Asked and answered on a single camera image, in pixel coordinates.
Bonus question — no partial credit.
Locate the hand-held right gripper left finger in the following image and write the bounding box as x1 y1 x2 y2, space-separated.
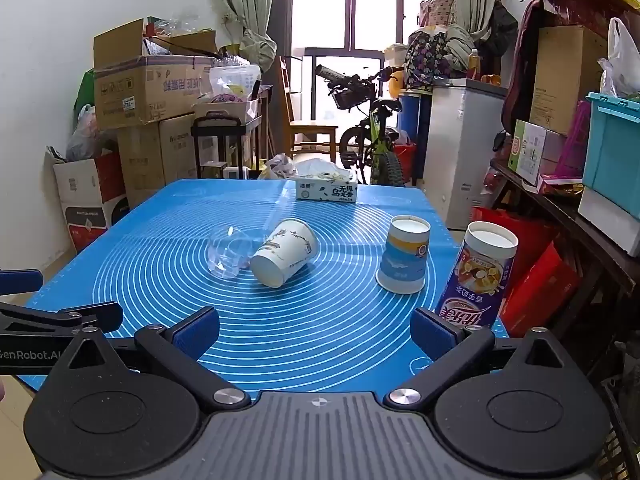
46 306 252 414

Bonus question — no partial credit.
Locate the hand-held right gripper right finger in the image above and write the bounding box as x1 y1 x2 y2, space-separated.
384 306 589 412

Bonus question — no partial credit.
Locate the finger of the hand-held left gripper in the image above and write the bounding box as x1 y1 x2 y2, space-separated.
0 301 124 335
0 269 44 295

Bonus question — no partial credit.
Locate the purple milk tea cup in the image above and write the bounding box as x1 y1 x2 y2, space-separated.
434 220 519 335

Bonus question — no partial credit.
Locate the blue and white paper cup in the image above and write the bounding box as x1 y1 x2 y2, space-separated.
375 214 432 295

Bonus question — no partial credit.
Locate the clear plastic cup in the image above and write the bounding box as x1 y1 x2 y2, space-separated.
207 226 257 281

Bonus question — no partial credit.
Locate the white printed paper cup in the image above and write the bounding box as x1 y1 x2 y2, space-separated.
249 218 320 289

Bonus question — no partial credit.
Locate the white and red cardboard box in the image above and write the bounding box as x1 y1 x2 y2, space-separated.
52 151 130 257

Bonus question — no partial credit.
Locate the blue ringed silicone mat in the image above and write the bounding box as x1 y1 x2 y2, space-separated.
25 178 509 402

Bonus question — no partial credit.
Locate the red gift bag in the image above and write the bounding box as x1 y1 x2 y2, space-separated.
470 206 557 293

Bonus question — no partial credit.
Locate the grey plastic bag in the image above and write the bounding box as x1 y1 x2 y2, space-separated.
66 104 118 162

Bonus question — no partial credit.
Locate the red plastic bucket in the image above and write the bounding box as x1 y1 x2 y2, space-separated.
394 142 418 187

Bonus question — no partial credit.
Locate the dark wooden side table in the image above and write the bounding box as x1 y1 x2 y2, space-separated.
491 159 640 378

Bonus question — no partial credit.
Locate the white tissue box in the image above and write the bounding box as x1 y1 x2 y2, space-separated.
294 158 359 204

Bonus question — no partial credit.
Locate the crumpled plastic bag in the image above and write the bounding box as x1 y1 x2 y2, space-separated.
257 152 299 181

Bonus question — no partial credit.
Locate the green and white carton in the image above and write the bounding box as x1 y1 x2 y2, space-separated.
508 119 567 187

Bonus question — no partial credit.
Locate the white foam box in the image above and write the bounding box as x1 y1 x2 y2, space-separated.
577 187 640 259

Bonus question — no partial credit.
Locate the green and black bicycle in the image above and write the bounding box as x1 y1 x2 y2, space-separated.
314 64 417 189

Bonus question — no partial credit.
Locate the black plastic crate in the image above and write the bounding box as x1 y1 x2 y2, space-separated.
594 374 640 480

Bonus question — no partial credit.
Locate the blue plastic barrel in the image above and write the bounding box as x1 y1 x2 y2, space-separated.
398 90 432 150

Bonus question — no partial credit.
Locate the large open cardboard box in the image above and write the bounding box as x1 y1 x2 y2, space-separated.
93 18 219 130

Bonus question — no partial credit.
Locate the wooden chair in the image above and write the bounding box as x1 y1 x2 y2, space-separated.
277 56 341 160

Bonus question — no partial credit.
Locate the clear plastic bag pile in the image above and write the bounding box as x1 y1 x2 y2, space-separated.
209 56 262 105

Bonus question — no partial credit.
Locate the teal plastic storage bin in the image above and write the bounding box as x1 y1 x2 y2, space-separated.
582 91 640 204

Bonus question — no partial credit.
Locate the floral cloth bundle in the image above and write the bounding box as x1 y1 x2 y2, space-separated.
404 24 472 92

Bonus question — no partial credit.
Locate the maroon instrument case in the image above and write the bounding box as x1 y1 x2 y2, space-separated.
501 0 640 133

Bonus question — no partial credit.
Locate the tall brown cardboard box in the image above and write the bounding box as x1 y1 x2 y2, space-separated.
529 24 609 135

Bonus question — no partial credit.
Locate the glass balcony door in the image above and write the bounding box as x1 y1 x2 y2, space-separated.
273 0 454 127

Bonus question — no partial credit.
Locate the patterned storage bag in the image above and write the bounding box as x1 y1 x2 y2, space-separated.
419 0 457 27

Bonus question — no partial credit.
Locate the white plastic bag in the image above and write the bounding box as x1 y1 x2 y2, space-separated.
598 17 640 97

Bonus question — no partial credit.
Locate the black trolley frame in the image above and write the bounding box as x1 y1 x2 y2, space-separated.
191 115 252 181

